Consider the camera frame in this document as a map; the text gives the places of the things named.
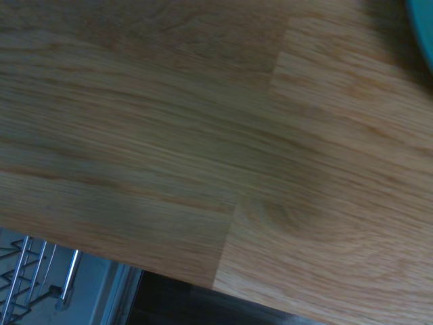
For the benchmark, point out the teal round plate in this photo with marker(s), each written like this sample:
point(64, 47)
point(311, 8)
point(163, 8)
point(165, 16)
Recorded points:
point(424, 30)

